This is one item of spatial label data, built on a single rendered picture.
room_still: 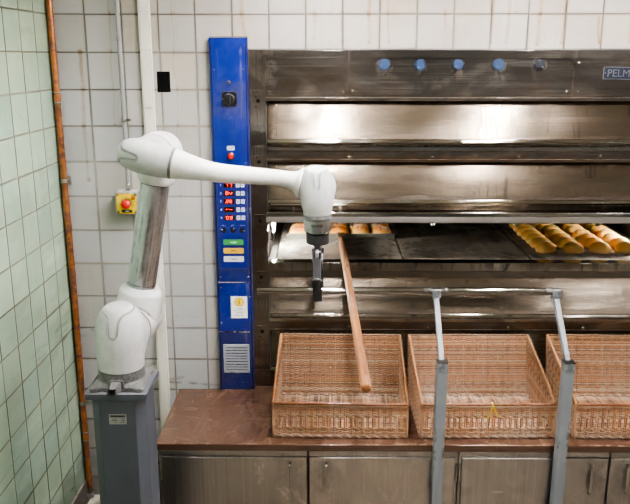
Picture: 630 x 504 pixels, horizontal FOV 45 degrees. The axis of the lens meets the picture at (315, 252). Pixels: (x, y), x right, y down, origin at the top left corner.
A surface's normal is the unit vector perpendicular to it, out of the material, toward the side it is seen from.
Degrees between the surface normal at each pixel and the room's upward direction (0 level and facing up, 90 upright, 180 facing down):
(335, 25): 90
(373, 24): 90
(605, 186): 68
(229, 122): 90
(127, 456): 90
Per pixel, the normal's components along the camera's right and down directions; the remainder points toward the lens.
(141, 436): 0.70, 0.18
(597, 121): 0.00, -0.11
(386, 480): -0.01, 0.25
